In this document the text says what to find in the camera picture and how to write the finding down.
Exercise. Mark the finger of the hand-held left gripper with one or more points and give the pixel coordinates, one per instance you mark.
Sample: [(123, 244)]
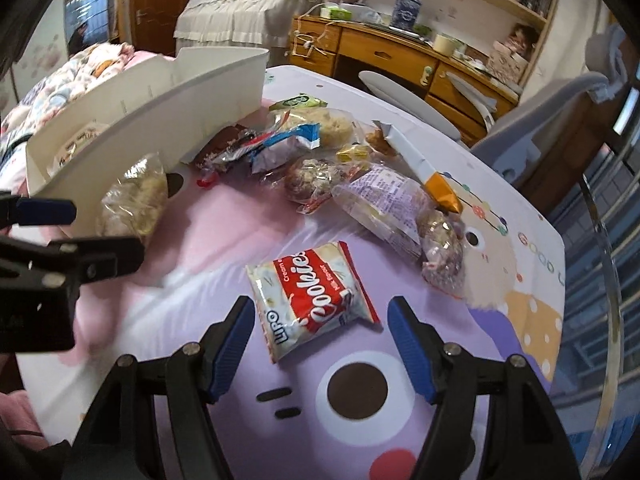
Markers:
[(47, 211), (100, 257)]

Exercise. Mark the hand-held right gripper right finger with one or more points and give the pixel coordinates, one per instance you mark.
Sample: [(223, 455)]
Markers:
[(410, 352)]

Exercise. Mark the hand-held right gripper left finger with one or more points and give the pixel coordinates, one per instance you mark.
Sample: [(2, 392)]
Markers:
[(231, 347)]

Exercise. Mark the clear pale rice cake packet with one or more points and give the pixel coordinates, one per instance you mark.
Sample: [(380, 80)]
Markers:
[(132, 200)]

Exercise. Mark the red white cookie packet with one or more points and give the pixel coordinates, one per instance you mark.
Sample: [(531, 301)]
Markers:
[(312, 297)]

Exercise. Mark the small red candy wrapper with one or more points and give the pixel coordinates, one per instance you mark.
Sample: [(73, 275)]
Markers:
[(207, 179)]

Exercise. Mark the white storage box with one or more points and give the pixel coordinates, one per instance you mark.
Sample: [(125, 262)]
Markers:
[(150, 105)]

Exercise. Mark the purple printed snack packet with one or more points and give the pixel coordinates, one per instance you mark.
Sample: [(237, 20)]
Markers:
[(385, 205)]

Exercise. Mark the brown chocolate snack packet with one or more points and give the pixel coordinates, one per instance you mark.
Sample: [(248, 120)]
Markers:
[(222, 149)]

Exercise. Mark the long white orange packet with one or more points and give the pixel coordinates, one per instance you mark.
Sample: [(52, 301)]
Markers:
[(420, 165)]

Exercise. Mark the dark nut ball packet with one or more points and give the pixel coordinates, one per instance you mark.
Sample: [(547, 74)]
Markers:
[(315, 177), (442, 250)]

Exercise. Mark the blue white snack packet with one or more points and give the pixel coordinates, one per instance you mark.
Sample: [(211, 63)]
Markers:
[(285, 147)]

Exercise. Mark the orange cracker snack packet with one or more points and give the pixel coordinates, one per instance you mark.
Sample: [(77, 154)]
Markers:
[(377, 141)]

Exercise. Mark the floral printed blanket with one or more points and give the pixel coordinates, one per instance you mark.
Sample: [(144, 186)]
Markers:
[(65, 85)]

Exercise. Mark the small yellow candy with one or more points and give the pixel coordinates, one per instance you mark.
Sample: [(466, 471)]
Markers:
[(355, 153)]

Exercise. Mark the wooden door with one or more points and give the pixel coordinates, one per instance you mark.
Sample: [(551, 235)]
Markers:
[(150, 0)]

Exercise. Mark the pale puffed snack packet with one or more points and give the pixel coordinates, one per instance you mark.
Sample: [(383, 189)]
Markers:
[(327, 127)]

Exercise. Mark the green snack packet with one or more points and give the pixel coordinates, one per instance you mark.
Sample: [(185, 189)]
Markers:
[(295, 102)]

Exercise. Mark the grey chair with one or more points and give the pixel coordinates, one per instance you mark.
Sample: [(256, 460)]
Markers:
[(545, 125)]

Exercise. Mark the bed with white cover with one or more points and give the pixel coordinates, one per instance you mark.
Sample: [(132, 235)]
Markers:
[(235, 5)]

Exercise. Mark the wooden desk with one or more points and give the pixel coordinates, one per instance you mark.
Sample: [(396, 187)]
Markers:
[(380, 52)]

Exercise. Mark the pale cup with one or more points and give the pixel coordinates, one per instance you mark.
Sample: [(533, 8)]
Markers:
[(446, 44)]

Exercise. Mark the green tissue box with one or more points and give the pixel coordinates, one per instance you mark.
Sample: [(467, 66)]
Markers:
[(334, 11)]

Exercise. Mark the blue white gift bag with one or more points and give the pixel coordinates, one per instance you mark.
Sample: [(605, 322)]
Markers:
[(406, 10)]

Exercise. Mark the curved metal rail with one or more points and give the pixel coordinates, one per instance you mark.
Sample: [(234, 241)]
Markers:
[(611, 280)]

